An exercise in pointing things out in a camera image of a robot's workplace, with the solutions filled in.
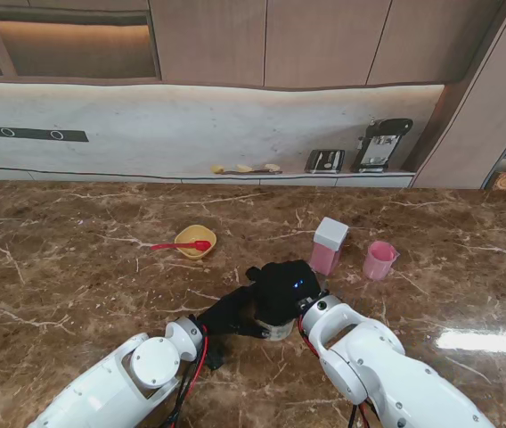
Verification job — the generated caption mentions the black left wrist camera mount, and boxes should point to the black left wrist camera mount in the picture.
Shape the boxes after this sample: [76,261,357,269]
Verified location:
[204,342,225,371]

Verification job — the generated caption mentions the pink container with white lid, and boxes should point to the pink container with white lid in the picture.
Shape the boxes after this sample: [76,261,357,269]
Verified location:
[309,216,350,276]

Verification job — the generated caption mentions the lit open wall shelf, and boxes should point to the lit open wall shelf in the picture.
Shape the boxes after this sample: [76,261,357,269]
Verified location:
[0,0,162,84]

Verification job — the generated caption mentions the beige wall cabinet door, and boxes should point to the beige wall cabinet door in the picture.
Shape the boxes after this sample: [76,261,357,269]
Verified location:
[263,0,393,89]
[365,0,506,86]
[149,0,268,89]

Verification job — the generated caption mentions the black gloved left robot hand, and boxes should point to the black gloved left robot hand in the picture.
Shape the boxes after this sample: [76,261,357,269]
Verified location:
[197,284,270,341]

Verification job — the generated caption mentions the black wall control strip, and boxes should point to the black wall control strip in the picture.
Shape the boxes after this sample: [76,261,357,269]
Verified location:
[0,125,90,144]

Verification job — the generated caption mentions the yellow plastic bowl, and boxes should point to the yellow plastic bowl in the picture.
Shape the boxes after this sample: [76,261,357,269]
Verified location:
[174,225,217,260]

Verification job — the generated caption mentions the white square container lid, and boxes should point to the white square container lid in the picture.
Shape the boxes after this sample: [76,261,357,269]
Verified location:
[314,216,350,251]

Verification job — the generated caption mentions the tall beige cabinet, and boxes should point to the tall beige cabinet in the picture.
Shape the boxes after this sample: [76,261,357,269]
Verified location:
[412,0,506,191]

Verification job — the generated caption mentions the clear grain jar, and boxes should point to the clear grain jar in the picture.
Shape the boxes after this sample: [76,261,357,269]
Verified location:
[255,317,297,343]

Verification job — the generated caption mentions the red and black left arm cable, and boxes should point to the red and black left arm cable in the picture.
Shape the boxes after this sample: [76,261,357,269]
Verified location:
[166,325,212,428]

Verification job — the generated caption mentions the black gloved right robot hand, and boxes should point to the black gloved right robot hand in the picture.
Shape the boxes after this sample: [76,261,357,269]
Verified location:
[246,259,323,326]

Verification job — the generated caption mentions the red and black arm cable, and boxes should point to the red and black arm cable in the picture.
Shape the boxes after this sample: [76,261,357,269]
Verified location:
[299,320,381,428]
[166,325,212,428]

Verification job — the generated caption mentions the black toaster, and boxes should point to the black toaster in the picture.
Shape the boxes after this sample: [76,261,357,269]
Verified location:
[304,149,346,174]

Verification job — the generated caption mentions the red and black right arm cable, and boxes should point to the red and black right arm cable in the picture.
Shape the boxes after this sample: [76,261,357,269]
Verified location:
[299,320,381,428]

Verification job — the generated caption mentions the white back counter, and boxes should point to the white back counter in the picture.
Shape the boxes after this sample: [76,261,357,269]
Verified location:
[0,165,417,206]

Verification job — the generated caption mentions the red plastic measuring spoon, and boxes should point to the red plastic measuring spoon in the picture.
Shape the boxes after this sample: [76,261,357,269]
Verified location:
[151,240,212,251]

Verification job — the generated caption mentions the black espresso machine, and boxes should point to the black espresso machine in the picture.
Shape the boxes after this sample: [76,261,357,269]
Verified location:
[350,118,414,174]

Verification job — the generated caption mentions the pink plastic measuring cup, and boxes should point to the pink plastic measuring cup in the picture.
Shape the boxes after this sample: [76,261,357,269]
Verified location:
[362,240,399,282]

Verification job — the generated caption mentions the dark wooden serving board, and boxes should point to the dark wooden serving board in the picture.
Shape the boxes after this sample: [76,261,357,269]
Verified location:
[221,168,283,176]

